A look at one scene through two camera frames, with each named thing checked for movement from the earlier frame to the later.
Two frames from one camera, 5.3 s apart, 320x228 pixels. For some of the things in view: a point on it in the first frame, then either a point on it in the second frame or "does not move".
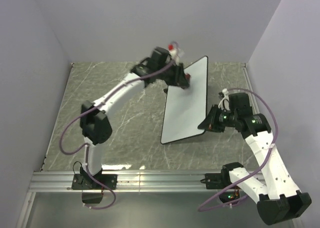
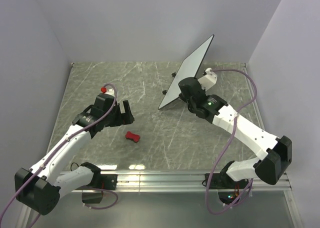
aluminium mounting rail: x=185 y=181 does not move
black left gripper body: x=170 y=77 → x=114 y=118
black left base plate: x=82 y=181 does not move
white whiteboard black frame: x=185 y=109 → x=188 y=68
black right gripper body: x=225 y=118 → x=190 y=105
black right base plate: x=217 y=180 does not move
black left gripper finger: x=182 y=80 → x=127 y=118
